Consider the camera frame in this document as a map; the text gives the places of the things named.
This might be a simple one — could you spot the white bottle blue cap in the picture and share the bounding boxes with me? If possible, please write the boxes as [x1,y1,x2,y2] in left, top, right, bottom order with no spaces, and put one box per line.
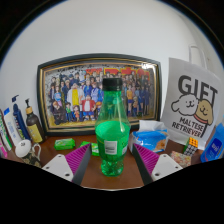
[3,107,23,148]

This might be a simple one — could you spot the colourful puzzle cube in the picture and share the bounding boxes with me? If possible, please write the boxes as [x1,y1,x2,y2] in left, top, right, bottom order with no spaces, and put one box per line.
[183,137,199,157]

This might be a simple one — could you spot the small floral patterned packet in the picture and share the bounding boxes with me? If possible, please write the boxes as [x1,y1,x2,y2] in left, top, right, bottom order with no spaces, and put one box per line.
[169,150,193,169]

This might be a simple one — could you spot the green wrapped soap bar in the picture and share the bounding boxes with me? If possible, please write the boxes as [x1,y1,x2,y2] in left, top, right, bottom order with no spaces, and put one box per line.
[54,138,77,151]
[79,140,100,157]

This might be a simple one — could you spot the black-framed cartoon group picture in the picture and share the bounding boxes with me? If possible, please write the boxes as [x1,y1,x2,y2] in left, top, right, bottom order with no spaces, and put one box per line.
[36,53,163,136]

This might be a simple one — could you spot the blue refill pouch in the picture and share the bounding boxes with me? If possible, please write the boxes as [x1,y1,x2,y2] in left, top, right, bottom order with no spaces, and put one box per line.
[199,116,224,163]

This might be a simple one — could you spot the brown pump bottle yellow label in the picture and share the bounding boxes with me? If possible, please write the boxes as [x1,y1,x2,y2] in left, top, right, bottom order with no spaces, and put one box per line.
[24,98,46,144]

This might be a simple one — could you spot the white paper gift bag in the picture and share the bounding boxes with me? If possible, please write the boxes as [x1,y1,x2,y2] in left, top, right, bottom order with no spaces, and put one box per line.
[160,44,224,151]

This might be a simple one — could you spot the dark blue pump bottle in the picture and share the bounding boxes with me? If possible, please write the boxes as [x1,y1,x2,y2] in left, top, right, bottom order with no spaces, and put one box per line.
[11,94,32,141]

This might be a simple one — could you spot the blue tissue pack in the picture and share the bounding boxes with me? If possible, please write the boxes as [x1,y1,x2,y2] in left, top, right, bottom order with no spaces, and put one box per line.
[129,119,170,154]

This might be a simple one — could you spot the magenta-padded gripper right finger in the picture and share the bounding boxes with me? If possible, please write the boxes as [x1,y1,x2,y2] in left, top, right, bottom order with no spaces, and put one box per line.
[131,143,184,186]

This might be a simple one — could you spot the green plastic drink bottle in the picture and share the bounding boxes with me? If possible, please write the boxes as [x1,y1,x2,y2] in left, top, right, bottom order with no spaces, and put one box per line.
[94,77,131,178]

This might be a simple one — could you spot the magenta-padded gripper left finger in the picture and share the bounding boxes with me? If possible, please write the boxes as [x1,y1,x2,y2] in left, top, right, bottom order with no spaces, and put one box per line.
[42,143,93,186]

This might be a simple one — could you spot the camouflage mug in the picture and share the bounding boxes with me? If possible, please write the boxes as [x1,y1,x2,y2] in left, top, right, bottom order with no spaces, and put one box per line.
[14,139,43,168]

